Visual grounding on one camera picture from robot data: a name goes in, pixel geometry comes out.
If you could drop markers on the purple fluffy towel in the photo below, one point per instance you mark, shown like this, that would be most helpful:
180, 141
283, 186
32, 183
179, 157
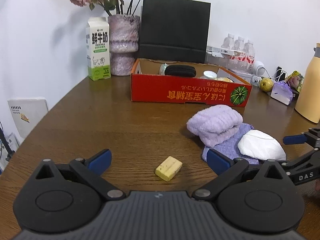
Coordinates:
215, 124

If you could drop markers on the water bottle right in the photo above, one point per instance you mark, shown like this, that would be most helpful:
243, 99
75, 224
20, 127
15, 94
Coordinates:
250, 55

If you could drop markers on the water bottle middle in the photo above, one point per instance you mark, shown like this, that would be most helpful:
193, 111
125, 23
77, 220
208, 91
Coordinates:
239, 47

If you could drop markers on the white flat carton box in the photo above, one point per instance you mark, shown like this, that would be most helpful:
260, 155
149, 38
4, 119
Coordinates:
223, 51

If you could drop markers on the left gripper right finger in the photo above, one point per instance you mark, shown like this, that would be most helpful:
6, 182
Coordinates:
252, 198

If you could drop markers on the white green milk carton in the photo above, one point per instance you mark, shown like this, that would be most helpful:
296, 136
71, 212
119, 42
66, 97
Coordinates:
98, 48

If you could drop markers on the yellow sponge block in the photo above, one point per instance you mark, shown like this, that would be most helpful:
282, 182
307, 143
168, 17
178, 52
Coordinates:
168, 168

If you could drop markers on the black light stand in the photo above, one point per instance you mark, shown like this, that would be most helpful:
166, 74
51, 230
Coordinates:
4, 142

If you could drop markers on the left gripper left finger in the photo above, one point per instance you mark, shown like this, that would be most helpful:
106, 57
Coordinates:
65, 197

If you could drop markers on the yellow thermos jug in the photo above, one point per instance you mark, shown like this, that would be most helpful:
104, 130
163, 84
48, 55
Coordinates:
308, 103

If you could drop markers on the yellow white plush toy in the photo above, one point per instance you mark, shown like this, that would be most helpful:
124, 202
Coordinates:
224, 79

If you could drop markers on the purple knitted cloth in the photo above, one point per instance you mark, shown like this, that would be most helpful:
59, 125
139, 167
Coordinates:
229, 148

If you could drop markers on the pink textured vase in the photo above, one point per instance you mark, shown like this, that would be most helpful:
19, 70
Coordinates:
124, 42

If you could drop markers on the white small camera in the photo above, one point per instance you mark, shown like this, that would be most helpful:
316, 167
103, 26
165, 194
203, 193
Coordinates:
257, 70

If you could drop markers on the green yellow apple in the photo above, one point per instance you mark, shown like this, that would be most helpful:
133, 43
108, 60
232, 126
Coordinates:
266, 85

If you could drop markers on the dark blue pouch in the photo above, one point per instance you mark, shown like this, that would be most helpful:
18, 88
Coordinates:
180, 70

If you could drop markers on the red cardboard box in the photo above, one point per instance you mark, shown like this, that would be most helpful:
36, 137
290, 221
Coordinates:
148, 86

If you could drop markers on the white cloth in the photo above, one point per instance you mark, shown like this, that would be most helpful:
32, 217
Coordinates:
259, 145

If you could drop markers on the small purple gift bag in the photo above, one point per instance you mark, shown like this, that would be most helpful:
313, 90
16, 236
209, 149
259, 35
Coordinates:
282, 92

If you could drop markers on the white booklet by wall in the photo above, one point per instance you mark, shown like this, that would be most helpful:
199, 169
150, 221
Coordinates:
27, 113

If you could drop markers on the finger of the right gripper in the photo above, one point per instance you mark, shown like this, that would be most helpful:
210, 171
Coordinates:
311, 137
311, 157

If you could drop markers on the black paper bag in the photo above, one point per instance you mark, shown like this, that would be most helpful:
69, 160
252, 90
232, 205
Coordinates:
174, 30

